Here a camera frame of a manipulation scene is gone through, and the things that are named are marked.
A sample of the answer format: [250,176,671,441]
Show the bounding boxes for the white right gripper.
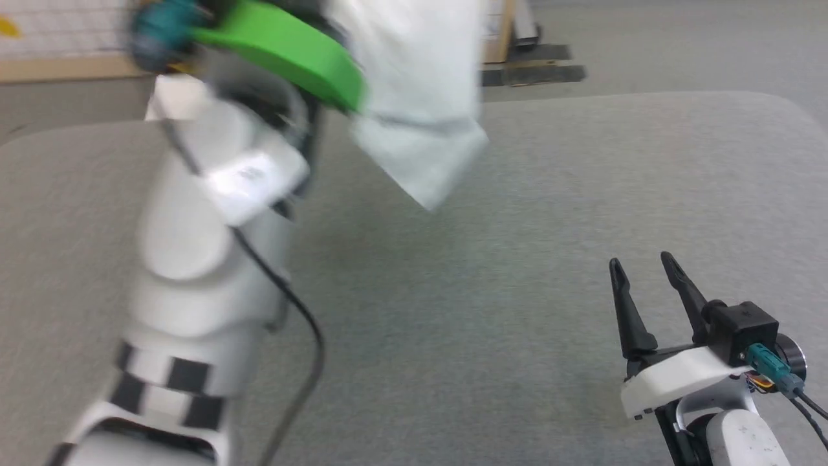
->
[608,251,754,421]

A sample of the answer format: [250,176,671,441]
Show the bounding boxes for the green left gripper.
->
[189,0,367,116]

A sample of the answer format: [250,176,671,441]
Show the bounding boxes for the white garment with grey stitching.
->
[323,0,490,212]

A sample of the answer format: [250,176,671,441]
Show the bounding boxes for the cardboard box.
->
[480,0,518,64]

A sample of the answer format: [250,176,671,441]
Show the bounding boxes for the wooden baseboard strip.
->
[0,54,153,83]

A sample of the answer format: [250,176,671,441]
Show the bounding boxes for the large black floor mat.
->
[480,64,587,87]

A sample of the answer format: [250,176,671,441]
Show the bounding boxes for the small black floor mat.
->
[507,43,574,63]

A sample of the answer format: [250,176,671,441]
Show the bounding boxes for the teal left cable connector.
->
[128,0,211,71]

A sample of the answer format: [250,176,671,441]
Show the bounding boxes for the teal cable connector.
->
[128,0,211,71]
[745,344,792,393]

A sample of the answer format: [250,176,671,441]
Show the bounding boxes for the teal right cable connector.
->
[745,344,792,393]

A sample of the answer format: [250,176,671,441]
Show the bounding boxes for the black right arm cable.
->
[784,382,828,452]

